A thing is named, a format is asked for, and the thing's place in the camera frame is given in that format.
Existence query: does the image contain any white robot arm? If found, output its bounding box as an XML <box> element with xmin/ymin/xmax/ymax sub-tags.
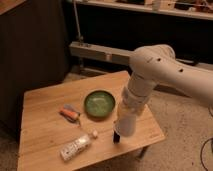
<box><xmin>114</xmin><ymin>44</ymin><xmax>213</xmax><ymax>137</ymax></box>

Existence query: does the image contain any black eraser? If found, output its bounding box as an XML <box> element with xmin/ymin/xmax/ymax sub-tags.
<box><xmin>113</xmin><ymin>131</ymin><xmax>120</xmax><ymax>144</ymax></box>

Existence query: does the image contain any green bowl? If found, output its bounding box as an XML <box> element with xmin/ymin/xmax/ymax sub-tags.
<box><xmin>84</xmin><ymin>90</ymin><xmax>116</xmax><ymax>119</ymax></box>

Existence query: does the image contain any metal pole stand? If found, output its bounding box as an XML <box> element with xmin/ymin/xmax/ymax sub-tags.
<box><xmin>73</xmin><ymin>0</ymin><xmax>83</xmax><ymax>44</ymax></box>

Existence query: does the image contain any wooden table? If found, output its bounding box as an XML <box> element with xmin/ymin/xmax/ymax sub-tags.
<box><xmin>18</xmin><ymin>71</ymin><xmax>165</xmax><ymax>171</ymax></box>

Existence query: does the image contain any clear plastic bottle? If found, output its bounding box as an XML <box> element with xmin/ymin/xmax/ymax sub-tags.
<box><xmin>60</xmin><ymin>130</ymin><xmax>98</xmax><ymax>161</ymax></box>

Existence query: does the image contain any cluttered background shelf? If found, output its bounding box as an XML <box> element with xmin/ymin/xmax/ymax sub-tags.
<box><xmin>67</xmin><ymin>0</ymin><xmax>213</xmax><ymax>21</ymax></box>

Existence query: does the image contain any grey metal bench rail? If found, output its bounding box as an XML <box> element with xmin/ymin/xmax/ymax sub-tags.
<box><xmin>69</xmin><ymin>41</ymin><xmax>213</xmax><ymax>75</ymax></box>

